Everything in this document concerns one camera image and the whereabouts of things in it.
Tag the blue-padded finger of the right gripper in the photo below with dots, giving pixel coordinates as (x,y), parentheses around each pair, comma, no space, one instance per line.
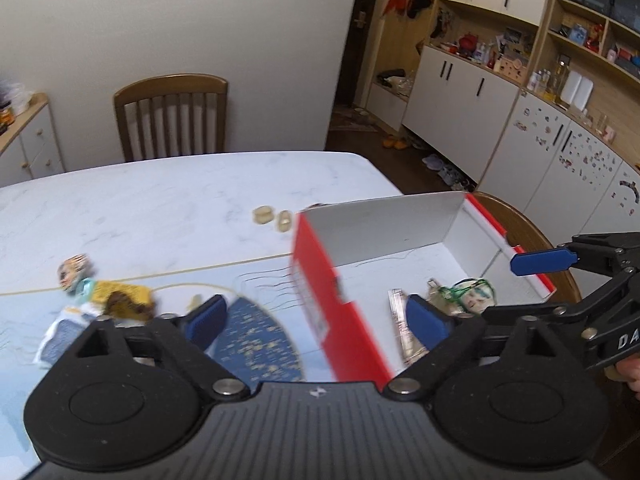
(544,262)

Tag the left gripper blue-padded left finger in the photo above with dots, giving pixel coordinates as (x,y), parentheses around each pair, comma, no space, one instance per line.
(204,324)

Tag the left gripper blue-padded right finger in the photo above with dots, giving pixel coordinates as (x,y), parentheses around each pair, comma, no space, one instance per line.
(427,323)

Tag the silver foil snack bag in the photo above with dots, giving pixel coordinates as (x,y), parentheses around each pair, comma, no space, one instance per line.
(411,350)

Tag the embroidered sachet pouch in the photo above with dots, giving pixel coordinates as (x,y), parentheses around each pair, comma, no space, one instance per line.
(471,295)

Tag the brown hair scrunchie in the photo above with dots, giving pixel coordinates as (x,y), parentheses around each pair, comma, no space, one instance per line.
(137,307)

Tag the yellow small box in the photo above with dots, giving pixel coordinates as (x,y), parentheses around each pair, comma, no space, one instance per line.
(104,289)

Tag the white green tissue pack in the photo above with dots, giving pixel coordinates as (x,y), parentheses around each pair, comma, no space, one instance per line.
(64,330)

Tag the cartoon monster face plush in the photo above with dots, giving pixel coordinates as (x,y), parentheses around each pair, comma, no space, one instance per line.
(73,270)

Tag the teal egg-shaped sharpener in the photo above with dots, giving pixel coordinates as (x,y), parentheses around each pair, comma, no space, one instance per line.
(84,291)

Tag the person's right hand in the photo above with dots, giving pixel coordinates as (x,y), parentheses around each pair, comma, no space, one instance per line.
(629,371)

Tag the light wooden side chair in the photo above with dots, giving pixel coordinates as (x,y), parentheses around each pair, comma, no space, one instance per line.
(520,231)

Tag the blue patterned table mat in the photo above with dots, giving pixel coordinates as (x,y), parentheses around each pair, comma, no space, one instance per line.
(137,400)

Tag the red and white shoe box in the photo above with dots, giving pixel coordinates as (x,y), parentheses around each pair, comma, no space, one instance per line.
(347,257)

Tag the dark wooden chair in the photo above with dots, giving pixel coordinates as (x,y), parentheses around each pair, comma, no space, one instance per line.
(172,115)

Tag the white drawer sideboard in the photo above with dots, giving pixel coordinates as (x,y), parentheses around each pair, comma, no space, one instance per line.
(29,147)

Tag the white wall cabinet unit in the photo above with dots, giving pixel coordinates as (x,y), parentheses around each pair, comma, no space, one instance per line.
(534,101)

